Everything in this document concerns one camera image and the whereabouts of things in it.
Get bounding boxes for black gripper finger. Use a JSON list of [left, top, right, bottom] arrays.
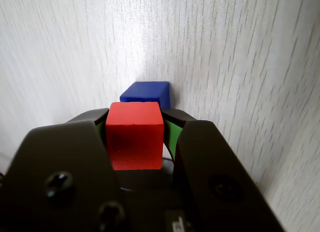
[[0, 108, 126, 232], [161, 108, 286, 232]]

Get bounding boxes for red cube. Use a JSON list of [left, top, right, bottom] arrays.
[[104, 101, 165, 171]]

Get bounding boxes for blue cube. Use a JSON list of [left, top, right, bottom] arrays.
[[119, 81, 172, 109]]

